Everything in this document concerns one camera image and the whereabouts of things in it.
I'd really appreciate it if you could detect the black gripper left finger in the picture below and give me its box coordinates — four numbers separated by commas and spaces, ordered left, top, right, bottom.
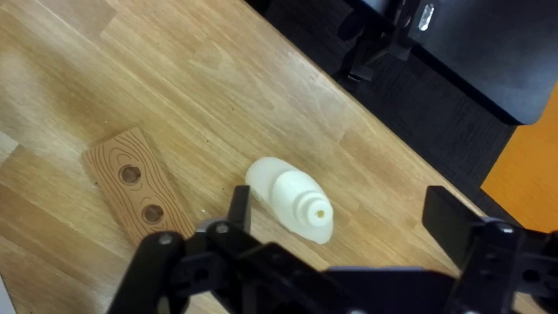
106, 183, 327, 314

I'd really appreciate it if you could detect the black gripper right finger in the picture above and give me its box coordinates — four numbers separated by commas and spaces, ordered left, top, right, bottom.
420, 183, 558, 314

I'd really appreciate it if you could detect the white plastic bottle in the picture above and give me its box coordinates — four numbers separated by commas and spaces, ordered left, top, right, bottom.
244, 155, 336, 246

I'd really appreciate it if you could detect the orange flat panel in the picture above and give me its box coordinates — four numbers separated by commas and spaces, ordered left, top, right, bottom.
479, 83, 558, 233

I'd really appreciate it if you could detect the wooden block with holes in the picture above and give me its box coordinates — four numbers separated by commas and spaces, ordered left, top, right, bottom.
81, 127, 198, 249

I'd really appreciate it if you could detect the black rounded box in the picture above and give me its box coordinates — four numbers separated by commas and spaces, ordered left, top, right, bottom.
406, 0, 558, 127

